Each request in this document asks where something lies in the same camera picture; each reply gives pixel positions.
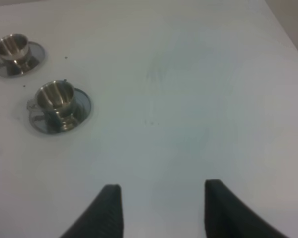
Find near stainless steel teacup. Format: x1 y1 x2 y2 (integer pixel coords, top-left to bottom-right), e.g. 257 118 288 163
26 80 77 118

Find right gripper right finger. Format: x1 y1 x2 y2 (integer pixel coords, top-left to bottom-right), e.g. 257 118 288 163
204 179 285 238

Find stainless steel saucer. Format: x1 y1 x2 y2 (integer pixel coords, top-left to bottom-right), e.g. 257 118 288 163
0 41 46 78
27 88 92 135

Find near stainless steel saucer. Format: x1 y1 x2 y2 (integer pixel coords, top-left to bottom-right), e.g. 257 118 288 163
27 88 92 135

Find stainless steel teacup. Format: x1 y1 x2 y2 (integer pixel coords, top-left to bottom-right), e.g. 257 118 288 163
26 80 77 118
0 33 31 64

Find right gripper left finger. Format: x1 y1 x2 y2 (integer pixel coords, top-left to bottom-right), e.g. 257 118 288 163
62 184 124 238

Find far stainless steel teacup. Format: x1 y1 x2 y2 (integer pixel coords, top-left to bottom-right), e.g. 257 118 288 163
0 33 31 64

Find far stainless steel saucer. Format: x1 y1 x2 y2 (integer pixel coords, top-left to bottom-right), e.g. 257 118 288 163
0 41 46 78

